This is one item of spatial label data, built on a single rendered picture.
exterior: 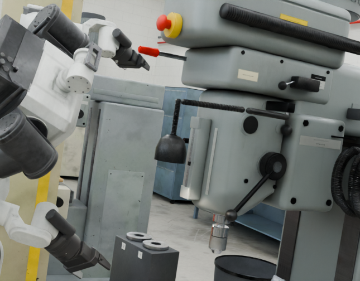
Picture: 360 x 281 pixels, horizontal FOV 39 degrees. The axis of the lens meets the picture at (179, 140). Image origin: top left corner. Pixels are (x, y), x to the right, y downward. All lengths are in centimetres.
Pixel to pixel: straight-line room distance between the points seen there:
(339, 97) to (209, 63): 38
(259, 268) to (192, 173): 245
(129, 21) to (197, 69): 980
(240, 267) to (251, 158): 245
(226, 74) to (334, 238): 64
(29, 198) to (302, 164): 192
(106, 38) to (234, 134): 79
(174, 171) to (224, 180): 739
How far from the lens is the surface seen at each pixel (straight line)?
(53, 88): 137
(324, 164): 142
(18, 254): 304
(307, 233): 167
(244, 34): 121
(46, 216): 146
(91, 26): 188
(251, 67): 123
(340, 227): 158
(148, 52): 132
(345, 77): 146
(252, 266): 369
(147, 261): 170
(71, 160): 980
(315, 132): 138
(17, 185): 294
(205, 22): 118
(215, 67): 125
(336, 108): 144
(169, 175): 877
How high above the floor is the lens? 155
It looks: 3 degrees down
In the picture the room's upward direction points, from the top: 8 degrees clockwise
